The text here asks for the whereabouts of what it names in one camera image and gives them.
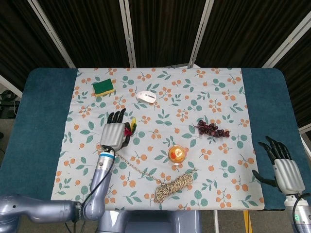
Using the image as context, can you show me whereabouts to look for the dark red grape bunch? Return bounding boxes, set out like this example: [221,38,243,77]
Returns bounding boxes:
[193,119,231,139]

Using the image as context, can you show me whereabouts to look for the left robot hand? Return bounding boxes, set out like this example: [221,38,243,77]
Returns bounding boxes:
[100,108,134,152]

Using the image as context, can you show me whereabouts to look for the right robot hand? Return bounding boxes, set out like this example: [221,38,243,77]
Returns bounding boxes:
[252,135,306,195]

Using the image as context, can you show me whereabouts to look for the clear fruit jelly cup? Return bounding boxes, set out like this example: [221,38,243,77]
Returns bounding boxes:
[168,145,187,166]

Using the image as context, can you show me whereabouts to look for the dark folding screen panels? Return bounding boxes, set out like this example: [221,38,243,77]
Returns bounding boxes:
[0,0,311,129]

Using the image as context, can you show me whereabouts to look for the small red yellow toy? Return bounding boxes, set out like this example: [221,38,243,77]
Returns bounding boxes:
[123,117,138,137]

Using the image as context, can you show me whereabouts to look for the green and yellow sponge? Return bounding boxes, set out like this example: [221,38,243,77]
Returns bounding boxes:
[92,79,116,98]

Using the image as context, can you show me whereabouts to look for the blue table cover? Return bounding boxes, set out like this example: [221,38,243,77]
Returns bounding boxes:
[0,67,307,211]

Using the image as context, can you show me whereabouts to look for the white computer mouse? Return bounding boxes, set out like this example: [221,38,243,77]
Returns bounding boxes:
[136,90,157,104]

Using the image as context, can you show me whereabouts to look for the braided beige rope bundle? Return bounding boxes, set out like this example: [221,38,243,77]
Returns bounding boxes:
[116,153,201,203]

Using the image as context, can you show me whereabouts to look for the floral tablecloth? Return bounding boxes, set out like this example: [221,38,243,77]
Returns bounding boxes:
[50,67,265,211]

